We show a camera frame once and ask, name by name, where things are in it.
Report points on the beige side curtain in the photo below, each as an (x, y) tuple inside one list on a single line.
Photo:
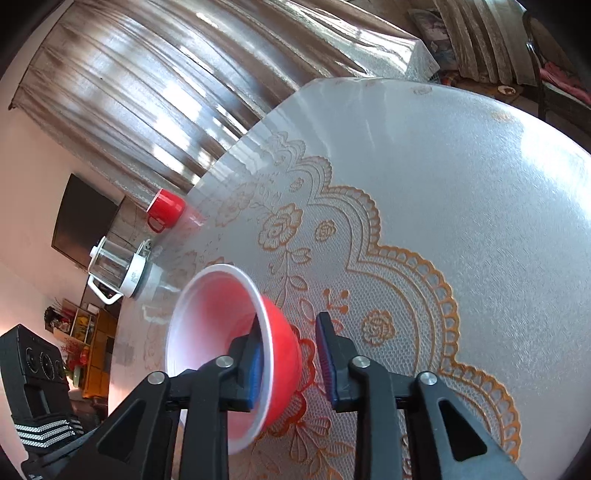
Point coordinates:
[(480, 41)]

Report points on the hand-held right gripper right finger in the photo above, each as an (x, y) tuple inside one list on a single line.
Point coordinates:
[(327, 364)]

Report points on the red enamel mug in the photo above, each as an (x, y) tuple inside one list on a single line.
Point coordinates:
[(168, 205)]

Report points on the black flat television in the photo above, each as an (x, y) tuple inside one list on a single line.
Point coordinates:
[(85, 221)]

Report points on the lace pattern tablecloth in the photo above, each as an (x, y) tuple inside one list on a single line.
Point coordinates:
[(461, 207)]

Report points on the white glass electric kettle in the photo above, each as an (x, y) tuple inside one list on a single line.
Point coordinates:
[(115, 267)]

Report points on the dark round-back chair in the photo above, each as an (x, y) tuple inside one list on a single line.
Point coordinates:
[(554, 55)]

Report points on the yellow wooden cabinet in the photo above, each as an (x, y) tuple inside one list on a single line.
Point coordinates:
[(94, 350)]

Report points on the red plastic bowl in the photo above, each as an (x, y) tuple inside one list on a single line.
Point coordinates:
[(281, 360)]

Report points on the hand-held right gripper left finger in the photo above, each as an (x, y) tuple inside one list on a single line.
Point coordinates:
[(255, 369)]

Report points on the grey sheer curtain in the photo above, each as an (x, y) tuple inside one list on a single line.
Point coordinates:
[(184, 69)]

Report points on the patterned cushion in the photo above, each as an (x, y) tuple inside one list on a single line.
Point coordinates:
[(431, 34)]

